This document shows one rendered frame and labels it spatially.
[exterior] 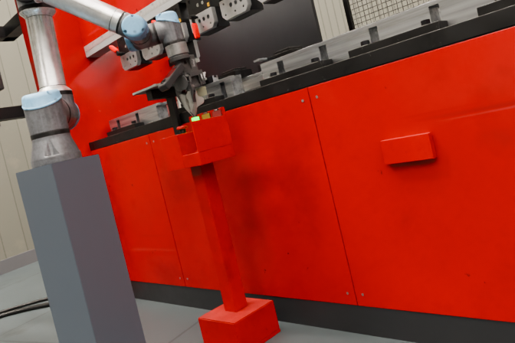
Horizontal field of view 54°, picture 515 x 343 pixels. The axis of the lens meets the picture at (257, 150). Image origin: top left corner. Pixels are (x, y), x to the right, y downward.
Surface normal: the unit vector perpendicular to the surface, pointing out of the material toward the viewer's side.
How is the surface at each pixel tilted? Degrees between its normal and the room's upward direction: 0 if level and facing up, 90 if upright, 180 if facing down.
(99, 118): 90
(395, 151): 90
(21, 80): 90
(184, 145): 90
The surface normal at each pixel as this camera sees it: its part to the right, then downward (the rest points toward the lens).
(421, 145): -0.69, 0.19
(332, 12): -0.51, 0.15
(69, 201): 0.83, -0.18
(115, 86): 0.68, -0.13
